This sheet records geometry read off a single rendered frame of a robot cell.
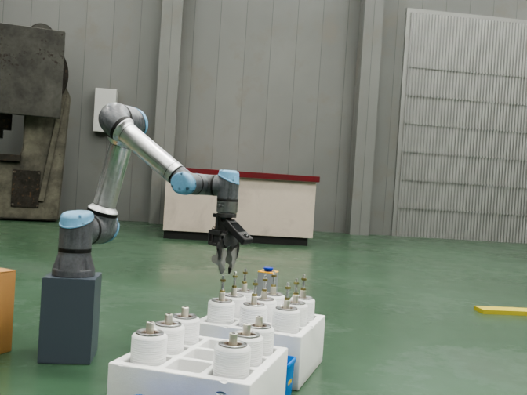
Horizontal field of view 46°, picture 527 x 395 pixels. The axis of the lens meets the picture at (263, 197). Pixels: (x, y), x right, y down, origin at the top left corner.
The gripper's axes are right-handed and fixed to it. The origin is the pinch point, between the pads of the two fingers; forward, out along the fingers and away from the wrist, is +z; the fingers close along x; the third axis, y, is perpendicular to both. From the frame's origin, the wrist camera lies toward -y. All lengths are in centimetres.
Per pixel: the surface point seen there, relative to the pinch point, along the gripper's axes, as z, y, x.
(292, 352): 23.5, -27.8, -5.0
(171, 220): 15, 391, -293
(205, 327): 19.2, 0.2, 8.2
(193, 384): 20, -41, 49
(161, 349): 15, -27, 49
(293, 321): 14.4, -24.6, -8.6
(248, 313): 13.1, -11.2, -0.4
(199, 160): -64, 563, -482
